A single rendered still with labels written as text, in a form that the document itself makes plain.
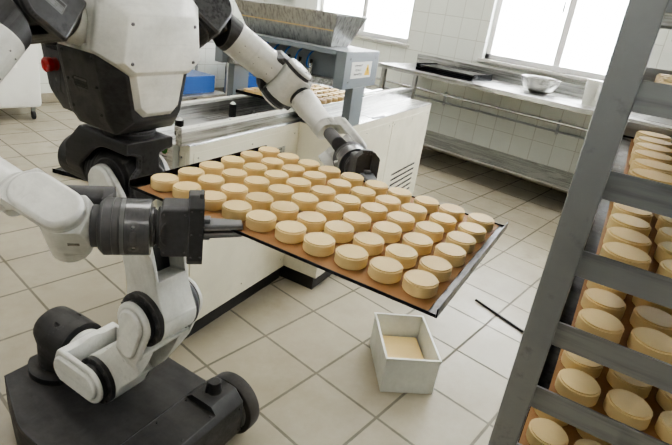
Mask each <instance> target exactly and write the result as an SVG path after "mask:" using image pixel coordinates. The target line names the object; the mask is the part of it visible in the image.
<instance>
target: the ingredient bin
mask: <svg viewBox="0 0 672 445"><path fill-rule="evenodd" d="M41 104H42V103H41V88H40V73H39V58H38V44H30V46H29V47H28V49H27V50H26V51H25V52H24V54H23V55H22V56H21V58H20V59H19V60H18V61H17V63H16V64H15V65H14V67H13V68H12V69H11V70H10V72H9V73H8V74H7V75H6V77H5V78H4V79H3V81H2V82H1V83H0V109H2V108H26V107H31V117H32V119H36V117H37V116H36V112H35V111H36V108H35V107H40V106H41Z"/></svg>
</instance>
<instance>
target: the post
mask: <svg viewBox="0 0 672 445"><path fill-rule="evenodd" d="M669 1H670V0H629V1H628V5H627V8H626V11H625V14H624V17H623V20H622V24H621V27H620V30H619V33H618V36H617V39H616V42H615V46H614V49H613V52H612V55H611V58H610V61H609V64H608V68H607V71H606V74H605V77H604V80H603V83H602V86H601V90H600V93H599V96H598V99H597V102H596V105H595V109H594V112H593V115H592V118H591V121H590V124H589V127H588V131H587V134H586V137H585V140H584V143H583V146H582V149H581V153H580V156H579V159H578V162H577V165H576V168H575V171H574V175H573V178H572V181H571V184H570V187H569V190H568V193H567V197H566V200H565V203H564V206H563V209H562V212H561V216H560V219H559V222H558V225H557V228H556V231H555V234H554V238H553V241H552V244H551V247H550V250H549V253H548V256H547V260H546V263H545V266H544V269H543V272H542V275H541V278H540V282H539V285H538V288H537V291H536V294H535V297H534V300H533V304H532V307H531V310H530V313H529V316H528V319H527V323H526V326H525V329H524V332H523V335H522V338H521V341H520V345H519V348H518V351H517V354H516V357H515V360H514V363H513V367H512V370H511V373H510V376H509V379H508V382H507V385H506V389H505V392H504V395H503V398H502V401H501V404H500V408H499V411H498V414H497V417H496V420H495V423H494V426H493V430H492V433H491V436H490V439H489V442H488V445H517V442H518V439H519V436H520V434H521V431H522V428H523V425H524V422H525V419H526V416H527V413H528V410H529V407H530V404H531V402H532V399H533V396H534V393H535V390H536V387H537V384H538V381H539V378H540V375H541V372H542V370H543V367H544V364H545V361H546V358H547V355H548V352H549V349H550V346H551V343H552V341H553V338H554V335H555V332H556V329H557V326H558V323H559V320H560V317H561V314H562V311H563V309H564V306H565V303H566V300H567V297H568V294H569V291H570V288H571V285H572V282H573V280H574V277H575V274H576V271H577V268H578V265H579V262H580V259H581V256H582V253H583V250H584V248H585V245H586V242H587V239H588V236H589V233H590V230H591V227H592V224H593V221H594V218H595V216H596V213H597V210H598V207H599V204H600V201H601V198H602V195H603V192H604V189H605V187H606V184H607V181H608V178H609V175H610V172H611V169H612V166H613V163H614V160H615V157H616V155H617V152H618V149H619V146H620V143H621V140H622V137H623V134H624V131H625V128H626V125H627V123H628V120H629V117H630V114H631V111H632V108H633V105H634V102H635V99H636V96H637V94H638V91H639V88H640V85H641V82H642V79H643V76H644V73H645V70H646V67H647V64H648V62H649V59H650V56H651V53H652V50H653V47H654V44H655V41H656V38H657V35H658V32H659V30H660V27H661V24H662V21H663V18H664V15H665V12H666V9H667V6H668V3H669Z"/></svg>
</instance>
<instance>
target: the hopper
mask: <svg viewBox="0 0 672 445"><path fill-rule="evenodd" d="M235 2H236V4H237V7H238V9H239V11H240V13H241V15H242V18H243V20H244V22H245V24H246V26H247V27H248V28H249V29H251V30H252V31H253V32H254V33H260V34H265V35H270V36H276V37H281V38H286V39H291V40H297V41H302V42H307V43H313V44H318V45H323V46H328V47H348V46H349V44H350V43H351V41H352V40H353V39H354V37H355V36H356V34H357V33H358V31H359V30H360V28H361V27H362V26H363V24H364V23H365V21H366V20H367V18H366V17H360V16H353V15H347V14H341V13H334V12H328V11H321V10H315V9H308V8H302V7H296V6H289V5H283V4H276V3H270V2H261V1H253V0H235Z"/></svg>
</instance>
